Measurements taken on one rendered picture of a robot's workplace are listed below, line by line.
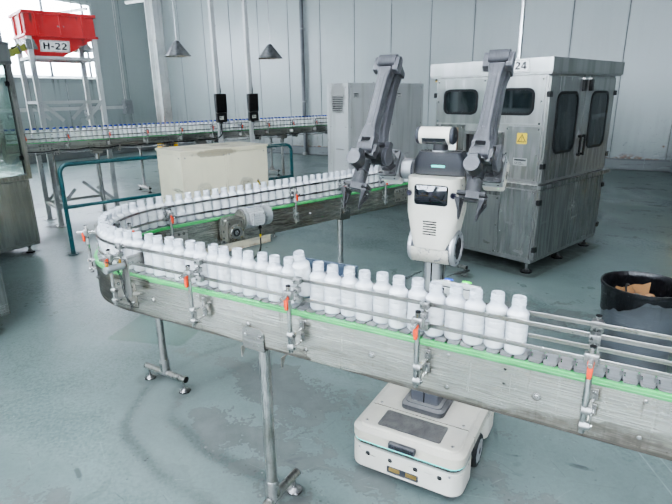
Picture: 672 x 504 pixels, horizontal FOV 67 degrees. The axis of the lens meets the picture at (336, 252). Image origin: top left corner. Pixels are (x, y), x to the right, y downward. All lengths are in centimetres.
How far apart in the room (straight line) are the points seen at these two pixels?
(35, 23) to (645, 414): 769
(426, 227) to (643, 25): 1154
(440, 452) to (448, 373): 82
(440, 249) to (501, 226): 316
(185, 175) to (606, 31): 1026
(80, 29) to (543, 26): 975
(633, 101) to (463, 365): 1207
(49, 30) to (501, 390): 740
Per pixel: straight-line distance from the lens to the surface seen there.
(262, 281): 185
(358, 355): 169
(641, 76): 1338
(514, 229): 527
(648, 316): 329
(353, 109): 765
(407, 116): 854
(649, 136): 1341
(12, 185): 669
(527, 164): 512
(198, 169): 569
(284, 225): 351
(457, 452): 237
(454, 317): 154
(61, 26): 813
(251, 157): 601
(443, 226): 217
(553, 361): 153
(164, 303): 220
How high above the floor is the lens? 170
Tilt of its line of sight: 17 degrees down
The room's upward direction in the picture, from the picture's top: 1 degrees counter-clockwise
